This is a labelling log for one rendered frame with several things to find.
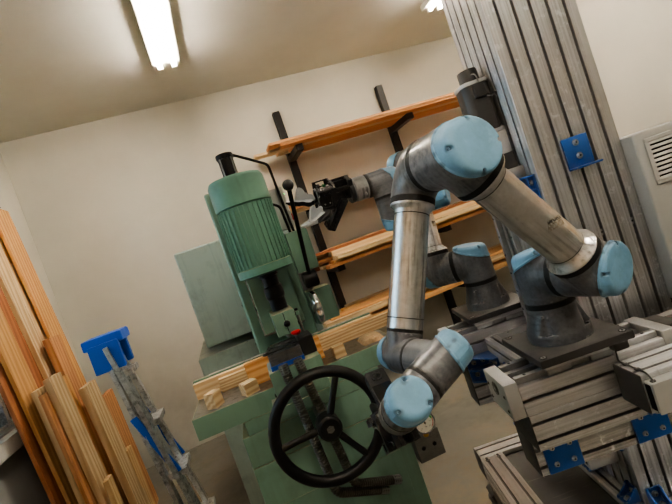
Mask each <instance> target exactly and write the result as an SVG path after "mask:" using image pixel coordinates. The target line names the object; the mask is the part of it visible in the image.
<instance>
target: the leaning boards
mask: <svg viewBox="0 0 672 504"><path fill-rule="evenodd" d="M0 394H1V396H2V398H3V400H4V403H5V405H6V407H7V409H8V411H9V413H10V416H11V418H12V420H13V422H14V424H15V426H16V429H17V431H18V433H19V435H20V437H21V439H22V442H23V444H24V446H25V448H26V450H27V453H28V455H29V457H30V459H31V461H32V463H33V466H34V468H35V470H36V472H37V474H38V476H39V479H40V481H41V483H42V485H43V487H44V490H45V492H46V494H47V496H48V499H49V501H50V503H51V504H157V503H158V500H159V498H158V496H157V493H156V491H155V489H154V486H153V484H152V481H151V479H150V477H149V474H148V472H147V470H146V467H145V465H144V463H143V460H142V458H141V456H140V453H139V451H138V448H137V446H136V444H135V441H134V439H133V437H132V434H131V432H130V430H129V427H128V425H127V423H126V420H125V418H124V415H123V413H122V411H121V408H120V406H119V404H118V401H117V399H116V397H115V394H114V392H113V389H112V388H111V389H109V390H107V391H106V392H105V393H104V394H103V395H102V394H101V392H100V389H99V387H98V385H97V383H96V380H95V379H93V380H91V381H89V382H86V380H85V378H84V376H83V374H82V371H81V369H80V367H79V365H78V363H77V361H76V358H75V356H74V354H73V352H72V350H71V347H70V345H69V343H68V341H67V339H66V337H65V334H64V332H63V330H62V328H61V326H60V323H59V321H58V319H57V317H56V315H55V313H54V310H53V308H52V306H51V304H50V302H49V299H48V297H47V295H46V293H45V291H44V289H43V286H42V284H41V282H40V280H39V278H38V275H37V273H36V271H35V269H34V267H33V264H32V262H31V260H30V258H29V256H28V254H27V251H26V249H25V247H24V245H23V243H22V240H21V238H20V236H19V234H18V232H17V230H16V227H15V225H14V223H13V221H12V219H11V216H10V214H9V212H8V211H6V210H3V209H0Z"/></svg>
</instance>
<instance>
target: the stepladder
mask: <svg viewBox="0 0 672 504"><path fill-rule="evenodd" d="M128 335H130V333H129V330H128V327H127V326H124V327H121V328H119V329H116V330H113V331H110V332H108V333H105V334H102V335H99V336H96V337H94V338H91V339H89V340H87V341H85V342H83V343H81V344H80V346H81V349H82V351H83V353H88V356H89V358H90V361H91V364H92V366H93V369H94V372H95V374H96V376H100V375H102V374H105V373H107V372H108V373H109V375H110V377H111V379H112V381H113V383H114V385H115V387H116V389H117V391H118V393H119V395H120V397H121V398H122V400H123V402H124V404H125V406H126V408H127V410H128V412H129V414H130V416H131V418H132V420H131V421H130V422H131V423H132V424H133V425H134V427H135V428H136V429H137V430H138V432H139V434H140V436H141V438H142V440H143V442H144V444H145V446H146V448H147V450H148V452H149V454H150V456H151V458H152V460H153V462H154V464H155V466H156V468H157V470H158V472H159V474H160V476H161V478H162V480H163V482H164V484H165V486H166V488H167V490H168V492H169V494H170V496H171V498H172V500H173V502H174V504H184V502H183V500H182V499H181V497H180V495H179V493H178V491H177V489H176V487H175V485H174V483H173V481H172V480H173V479H175V480H176V481H177V483H178V485H179V487H180V488H181V490H182V492H183V494H184V495H185V497H186V499H187V501H188V503H189V504H216V499H215V496H212V497H210V498H208V496H207V495H206V493H205V491H204V489H203V488H202V486H201V484H200V483H199V481H198V479H197V477H196V476H195V474H194V472H193V470H192V469H191V467H190V460H191V455H190V453H189V452H188V453H186V454H183V453H185V451H184V450H183V448H182V447H181V446H180V445H179V444H178V443H177V441H176V440H175V439H174V437H173V435H172V434H171V432H170V430H169V429H168V427H167V425H166V423H165V422H164V420H163V417H164V415H165V409H164V407H163V408H160V409H157V408H156V406H155V404H154V402H153V401H152V399H151V397H150V395H149V394H148V392H147V390H146V388H145V387H144V385H143V383H142V381H141V380H140V378H139V376H138V375H137V373H136V370H137V369H138V367H139V364H138V362H134V363H132V364H131V362H130V361H129V360H131V359H133V358H134V355H133V352H132V349H131V347H130V344H129V341H128V339H127V336H128ZM130 376H131V377H130ZM131 378H132V379H131ZM132 380H133V381H134V383H135V385H136V387H137V388H138V390H139V392H140V394H141V395H142V397H143V399H144V401H145V402H146V404H147V406H148V408H149V409H150V410H149V409H148V408H147V406H146V405H145V403H144V401H143V399H142V398H141V396H140V394H139V392H138V391H137V389H136V387H135V385H134V383H133V381H132ZM166 441H167V442H166ZM167 443H168V444H169V445H170V446H171V447H172V449H173V451H174V453H175V454H176V456H177V458H175V456H174V454H173V453H172V451H171V449H170V447H169V446H168V444H167ZM161 458H162V459H163V460H164V461H165V462H166V464H167V465H168V467H169V469H170V470H169V473H168V471H167V469H166V467H165V465H164V463H163V461H162V459H161ZM185 474H187V475H188V477H189V479H190V480H191V482H192V484H193V486H194V487H195V489H196V491H197V493H198V494H199V496H200V498H201V500H202V502H200V501H199V499H198V497H197V495H196V493H195V492H194V490H193V488H192V486H191V485H190V483H189V481H188V479H187V477H186V476H185Z"/></svg>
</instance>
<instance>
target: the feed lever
mask: <svg viewBox="0 0 672 504"><path fill-rule="evenodd" d="M282 187H283V189H284V190H286V191H287V193H288V197H289V201H290V205H291V209H292V214H293V218H294V222H295V226H296V230H297V234H298V238H299V242H300V247H301V251H302V255H303V259H304V263H305V267H306V272H303V273H302V274H301V277H302V280H303V283H304V286H305V288H306V289H313V287H315V286H317V285H319V284H320V281H319V277H318V275H317V272H316V271H315V269H312V270H310V267H309V262H308V258H307V254H306V250H305V245H304V241H303V237H302V233H301V228H300V224H299V220H298V215H297V211H296V207H295V203H294V198H293V194H292V189H293V187H294V183H293V181H292V180H290V179H286V180H284V181H283V183H282Z"/></svg>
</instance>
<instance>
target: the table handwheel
mask: <svg viewBox="0 0 672 504"><path fill-rule="evenodd" d="M324 377H332V380H331V388H330V396H329V402H328V409H327V407H326V405H325V404H324V402H322V403H323V405H324V407H325V410H324V411H322V412H320V413H317V412H316V410H315V409H316V408H314V406H312V407H311V408H312V410H313V412H314V414H315V416H316V421H315V427H316V428H315V429H313V430H311V431H309V432H307V433H305V434H303V435H302V436H300V437H298V438H296V439H294V440H291V441H289V442H287V443H285V444H283V445H282V442H281V438H280V423H281V418H282V414H283V411H284V409H285V407H286V405H287V403H288V401H289V400H290V398H291V397H292V396H293V395H294V394H295V393H296V392H297V391H298V390H299V389H300V388H301V387H303V386H304V385H306V384H307V383H309V382H311V381H313V380H316V379H319V378H324ZM339 378H343V379H346V380H349V381H351V382H353V383H355V384H356V385H358V386H359V387H360V388H361V389H362V390H363V391H364V392H365V393H366V394H367V396H368V397H369V399H370V401H371V403H375V404H376V402H375V400H374V398H373V396H372V394H371V392H370V390H369V388H368V387H367V385H366V381H365V376H364V375H362V374H361V373H359V372H357V371H355V370H353V369H351V368H348V367H344V366H339V365H324V366H318V367H315V368H312V369H309V370H307V371H305V372H303V373H301V374H299V375H298V376H296V377H295V378H294V379H292V380H291V381H290V382H289V383H288V384H287V385H286V386H285V387H284V388H283V390H282V391H281V392H280V394H279V395H278V397H277V398H276V400H275V402H274V404H273V407H272V409H271V413H270V417H269V422H268V439H269V445H270V449H271V452H272V454H273V456H274V458H275V460H276V462H277V464H278V465H279V466H280V468H281V469H282V470H283V471H284V472H285V473H286V474H287V475H288V476H289V477H291V478H292V479H293V480H295V481H297V482H299V483H301V484H303V485H306V486H310V487H315V488H332V487H337V486H341V485H344V484H346V483H348V482H350V481H352V480H354V479H356V478H357V477H359V476H360V475H361V474H362V473H364V472H365V471H366V470H367V469H368V468H369V467H370V466H371V464H372V463H373V462H374V460H375V459H376V457H377V456H378V454H379V452H380V450H381V447H382V443H383V440H382V437H381V435H380V433H379V431H378V430H377V429H375V430H374V435H373V438H372V441H371V443H370V445H369V447H368V449H366V448H365V447H363V446H362V445H360V444H359V443H357V442H356V441H355V440H353V439H352V438H351V437H349V436H348V435H347V434H346V433H344V432H343V431H342V430H343V426H342V422H341V421H340V419H339V417H338V416H337V415H336V414H335V413H334V410H335V401H336V392H337V386H338V379H339ZM318 435H319V436H320V438H321V439H323V440H324V441H327V442H331V441H335V440H336V439H338V438H340V439H341V440H343V441H344V442H346V443H347V444H349V445H350V446H352V447H353V448H354V449H356V450H357V451H358V452H360V453H361V454H362V455H363V456H362V457H361V458H360V459H359V460H358V461H357V462H356V463H355V464H354V465H352V466H351V467H349V468H348V469H346V470H344V471H341V472H339V473H335V474H330V475H317V474H312V473H309V472H306V471H304V470H302V469H301V468H299V467H298V466H296V465H295V464H294V463H293V462H292V461H291V460H290V459H289V457H288V456H287V454H286V453H285V452H286V451H288V450H290V449H292V448H294V447H296V446H297V445H299V444H301V443H303V442H306V441H308V440H310V439H312V438H314V437H316V436H318Z"/></svg>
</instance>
